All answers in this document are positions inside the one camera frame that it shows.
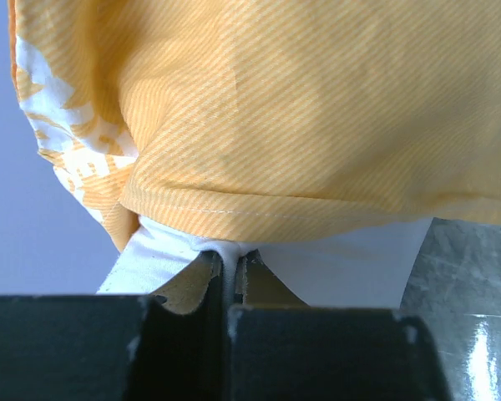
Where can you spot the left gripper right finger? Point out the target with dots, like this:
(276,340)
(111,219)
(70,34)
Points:
(258,287)

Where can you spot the white pillow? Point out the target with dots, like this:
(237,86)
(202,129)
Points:
(369,267)

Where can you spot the orange pillowcase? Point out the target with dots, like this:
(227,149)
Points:
(265,121)

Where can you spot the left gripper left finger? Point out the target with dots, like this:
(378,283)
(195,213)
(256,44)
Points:
(194,295)

